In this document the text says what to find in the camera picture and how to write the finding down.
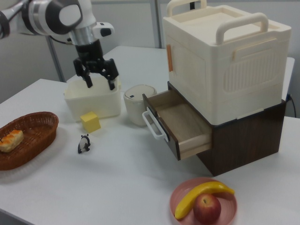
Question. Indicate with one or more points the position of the small panda figurine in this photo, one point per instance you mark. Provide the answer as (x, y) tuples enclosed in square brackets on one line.
[(84, 143)]

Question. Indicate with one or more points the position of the red apple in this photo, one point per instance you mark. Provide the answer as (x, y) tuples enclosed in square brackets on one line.
[(207, 208)]

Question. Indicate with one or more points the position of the pink plate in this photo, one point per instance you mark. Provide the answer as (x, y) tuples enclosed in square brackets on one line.
[(182, 194)]

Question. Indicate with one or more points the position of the yellow foam cube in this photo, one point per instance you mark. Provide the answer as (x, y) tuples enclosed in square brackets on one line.
[(90, 122)]

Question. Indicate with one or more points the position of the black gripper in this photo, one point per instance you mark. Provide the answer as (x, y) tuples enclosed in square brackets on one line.
[(90, 54)]

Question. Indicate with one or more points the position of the toy bread loaf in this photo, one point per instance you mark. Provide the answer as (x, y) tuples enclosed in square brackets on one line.
[(10, 140)]

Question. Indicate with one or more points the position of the cream plastic storage box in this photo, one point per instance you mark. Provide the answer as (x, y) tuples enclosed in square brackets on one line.
[(199, 77)]

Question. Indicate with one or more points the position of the small white lidded trash can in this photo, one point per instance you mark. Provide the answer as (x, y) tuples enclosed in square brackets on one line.
[(132, 107)]

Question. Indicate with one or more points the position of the yellow banana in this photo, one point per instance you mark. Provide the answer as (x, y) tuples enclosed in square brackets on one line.
[(189, 199)]

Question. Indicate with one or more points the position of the brown wicker basket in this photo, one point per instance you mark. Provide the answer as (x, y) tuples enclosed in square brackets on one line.
[(37, 140)]

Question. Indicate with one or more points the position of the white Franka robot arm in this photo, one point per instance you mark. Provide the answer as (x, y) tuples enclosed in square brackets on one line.
[(47, 14)]

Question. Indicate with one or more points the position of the dark brown wooden cabinet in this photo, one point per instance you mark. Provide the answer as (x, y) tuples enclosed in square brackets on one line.
[(243, 145)]

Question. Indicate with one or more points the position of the white plastic bin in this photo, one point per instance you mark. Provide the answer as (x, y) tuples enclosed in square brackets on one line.
[(93, 103)]

